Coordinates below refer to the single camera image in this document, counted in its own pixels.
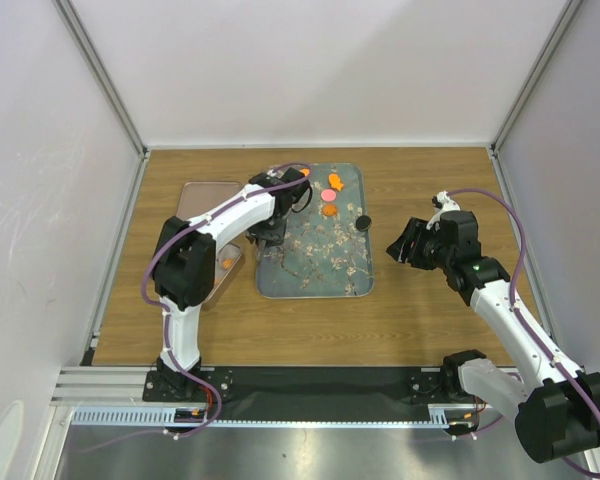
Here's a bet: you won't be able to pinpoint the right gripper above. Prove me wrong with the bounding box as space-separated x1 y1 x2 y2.
385 217 453 271

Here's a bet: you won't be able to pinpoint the brown tin lid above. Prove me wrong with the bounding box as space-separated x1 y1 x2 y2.
175 181 243 220

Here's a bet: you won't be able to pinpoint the metal tongs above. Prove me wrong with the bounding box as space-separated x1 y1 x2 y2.
254 242 267 264

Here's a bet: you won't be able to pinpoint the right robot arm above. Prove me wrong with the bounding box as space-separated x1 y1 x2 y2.
386 210 600 463

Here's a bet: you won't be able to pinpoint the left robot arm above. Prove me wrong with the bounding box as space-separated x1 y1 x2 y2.
141 165 311 402

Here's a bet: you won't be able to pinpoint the brown cookie tin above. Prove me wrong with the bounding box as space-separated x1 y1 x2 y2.
202 242 245 310

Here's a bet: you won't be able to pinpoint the floral blue serving tray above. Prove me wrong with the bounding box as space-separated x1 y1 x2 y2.
255 163 374 299

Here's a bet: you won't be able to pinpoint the dark orange cookie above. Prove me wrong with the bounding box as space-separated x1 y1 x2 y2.
322 204 338 217

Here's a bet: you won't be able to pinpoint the pink round cookie right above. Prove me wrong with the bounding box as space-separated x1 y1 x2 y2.
321 189 337 203

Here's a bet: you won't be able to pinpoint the black sandwich cookie right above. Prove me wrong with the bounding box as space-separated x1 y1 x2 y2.
355 215 372 232

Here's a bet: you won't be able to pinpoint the orange fish cookie right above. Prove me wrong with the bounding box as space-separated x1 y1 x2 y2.
328 173 344 192

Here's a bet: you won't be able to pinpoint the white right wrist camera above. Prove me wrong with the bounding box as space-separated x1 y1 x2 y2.
426 190 461 230

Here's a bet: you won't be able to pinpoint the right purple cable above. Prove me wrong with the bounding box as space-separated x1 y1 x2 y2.
444 187 600 476

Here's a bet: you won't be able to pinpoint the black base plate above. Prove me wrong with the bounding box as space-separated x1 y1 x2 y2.
144 365 481 426

